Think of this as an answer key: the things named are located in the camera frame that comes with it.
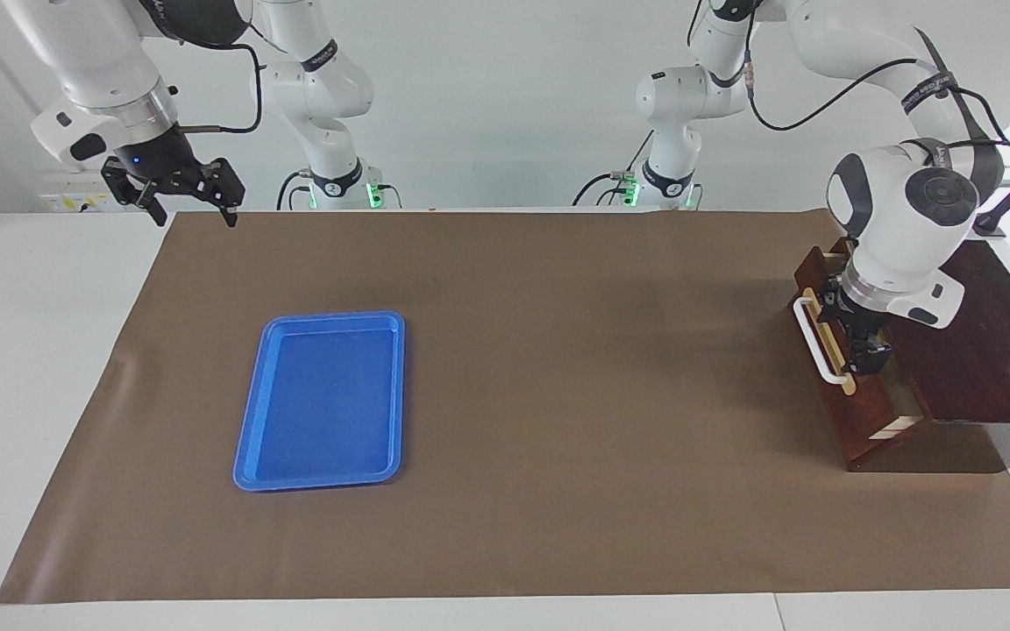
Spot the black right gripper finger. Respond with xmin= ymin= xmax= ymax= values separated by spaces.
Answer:
xmin=198 ymin=158 xmax=245 ymax=229
xmin=102 ymin=158 xmax=168 ymax=227

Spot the wooden drawer with white handle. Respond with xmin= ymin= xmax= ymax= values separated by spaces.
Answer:
xmin=790 ymin=245 xmax=922 ymax=465

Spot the dark wooden drawer cabinet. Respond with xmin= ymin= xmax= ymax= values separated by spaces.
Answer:
xmin=807 ymin=237 xmax=1010 ymax=474

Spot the blue plastic tray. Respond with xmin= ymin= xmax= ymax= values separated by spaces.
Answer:
xmin=232 ymin=311 xmax=407 ymax=492

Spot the brown table mat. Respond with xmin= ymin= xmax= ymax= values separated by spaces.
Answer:
xmin=0 ymin=210 xmax=1010 ymax=606

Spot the white wall socket box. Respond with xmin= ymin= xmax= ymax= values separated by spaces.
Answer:
xmin=39 ymin=171 xmax=126 ymax=214

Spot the black base cable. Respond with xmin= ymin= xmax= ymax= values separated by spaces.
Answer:
xmin=275 ymin=169 xmax=317 ymax=211
xmin=572 ymin=131 xmax=655 ymax=209

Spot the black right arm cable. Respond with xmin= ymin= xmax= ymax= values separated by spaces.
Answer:
xmin=176 ymin=39 xmax=262 ymax=134

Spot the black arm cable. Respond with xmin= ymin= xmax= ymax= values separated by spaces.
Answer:
xmin=743 ymin=44 xmax=1010 ymax=152
xmin=176 ymin=39 xmax=262 ymax=134

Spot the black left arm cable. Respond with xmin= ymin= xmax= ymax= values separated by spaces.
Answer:
xmin=743 ymin=44 xmax=1010 ymax=152

